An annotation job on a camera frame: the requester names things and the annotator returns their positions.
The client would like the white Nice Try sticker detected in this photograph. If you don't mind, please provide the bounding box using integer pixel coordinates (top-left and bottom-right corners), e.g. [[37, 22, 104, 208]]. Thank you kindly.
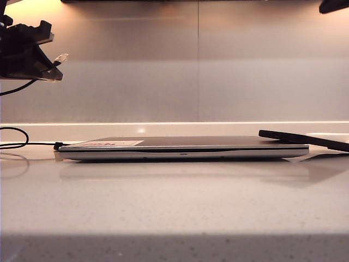
[[79, 140, 145, 147]]

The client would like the black charging cable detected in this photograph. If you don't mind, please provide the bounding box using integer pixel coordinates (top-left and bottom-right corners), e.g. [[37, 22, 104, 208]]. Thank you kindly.
[[0, 53, 69, 151]]

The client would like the silver Dell laptop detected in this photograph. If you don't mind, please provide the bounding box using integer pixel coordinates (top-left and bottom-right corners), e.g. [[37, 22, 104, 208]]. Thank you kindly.
[[58, 135, 310, 162]]

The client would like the black smartphone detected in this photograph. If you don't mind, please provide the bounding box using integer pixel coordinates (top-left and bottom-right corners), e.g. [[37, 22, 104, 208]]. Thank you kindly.
[[258, 129, 349, 153]]

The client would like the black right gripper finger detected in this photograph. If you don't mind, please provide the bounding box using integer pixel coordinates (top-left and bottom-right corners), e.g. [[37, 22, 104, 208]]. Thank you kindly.
[[318, 0, 349, 14]]

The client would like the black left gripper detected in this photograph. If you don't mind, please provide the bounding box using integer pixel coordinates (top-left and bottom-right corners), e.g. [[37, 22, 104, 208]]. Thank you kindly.
[[0, 15, 64, 82]]

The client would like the dark overhead cabinet edge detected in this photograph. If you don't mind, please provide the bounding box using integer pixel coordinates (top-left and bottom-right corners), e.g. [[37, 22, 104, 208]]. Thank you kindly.
[[60, 0, 322, 4]]

